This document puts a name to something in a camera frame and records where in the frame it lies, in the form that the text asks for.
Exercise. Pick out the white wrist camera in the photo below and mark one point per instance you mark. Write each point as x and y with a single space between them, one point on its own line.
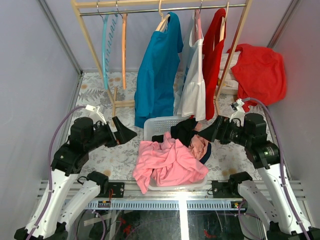
95 113
239 112

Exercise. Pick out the wooden clothes rack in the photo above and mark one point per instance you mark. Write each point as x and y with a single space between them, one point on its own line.
84 9

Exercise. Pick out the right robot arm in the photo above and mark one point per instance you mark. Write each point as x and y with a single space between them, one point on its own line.
281 216

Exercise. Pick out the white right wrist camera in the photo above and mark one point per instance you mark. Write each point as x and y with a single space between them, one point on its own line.
239 112

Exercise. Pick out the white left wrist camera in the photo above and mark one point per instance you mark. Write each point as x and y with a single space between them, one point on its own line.
95 113

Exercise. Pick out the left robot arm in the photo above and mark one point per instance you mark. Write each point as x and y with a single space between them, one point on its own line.
53 218

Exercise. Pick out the peach garment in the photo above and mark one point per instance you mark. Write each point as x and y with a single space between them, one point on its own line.
198 147

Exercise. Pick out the pink hanger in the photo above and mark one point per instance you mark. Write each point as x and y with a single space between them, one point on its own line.
197 23

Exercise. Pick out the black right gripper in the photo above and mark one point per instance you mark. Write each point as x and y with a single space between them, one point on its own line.
217 130

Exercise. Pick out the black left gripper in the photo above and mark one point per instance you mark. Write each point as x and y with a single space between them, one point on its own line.
124 135

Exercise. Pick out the white folded cloth stack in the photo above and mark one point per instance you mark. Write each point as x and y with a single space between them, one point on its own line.
230 80

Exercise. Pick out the floral mat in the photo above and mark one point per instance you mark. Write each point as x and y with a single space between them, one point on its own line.
119 162

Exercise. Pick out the red hanging t shirt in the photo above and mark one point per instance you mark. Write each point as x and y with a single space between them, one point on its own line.
212 49

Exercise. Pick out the black garment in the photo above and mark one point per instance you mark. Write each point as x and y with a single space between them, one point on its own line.
185 130

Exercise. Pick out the red cloth pile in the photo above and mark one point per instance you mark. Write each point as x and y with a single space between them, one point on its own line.
260 73

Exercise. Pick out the white laundry basket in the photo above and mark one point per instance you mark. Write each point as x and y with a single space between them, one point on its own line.
158 126

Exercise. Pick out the white t shirt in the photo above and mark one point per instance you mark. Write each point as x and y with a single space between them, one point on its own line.
190 95

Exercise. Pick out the pink t shirt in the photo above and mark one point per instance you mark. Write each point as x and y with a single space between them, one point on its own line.
169 163

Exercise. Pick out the wooden hanger right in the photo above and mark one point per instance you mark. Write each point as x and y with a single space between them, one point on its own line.
223 23

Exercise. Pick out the cream wooden hanger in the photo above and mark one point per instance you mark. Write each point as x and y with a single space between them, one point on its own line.
164 19

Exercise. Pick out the teal t shirt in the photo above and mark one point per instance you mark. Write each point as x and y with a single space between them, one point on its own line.
154 95

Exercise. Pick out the orange hanger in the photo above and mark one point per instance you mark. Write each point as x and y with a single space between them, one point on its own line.
124 17

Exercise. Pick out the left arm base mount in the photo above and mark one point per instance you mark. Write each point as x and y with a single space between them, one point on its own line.
116 190

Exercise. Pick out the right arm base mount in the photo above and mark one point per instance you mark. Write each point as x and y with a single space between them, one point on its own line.
221 190

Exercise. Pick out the light blue hanger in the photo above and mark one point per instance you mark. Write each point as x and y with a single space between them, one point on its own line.
108 32

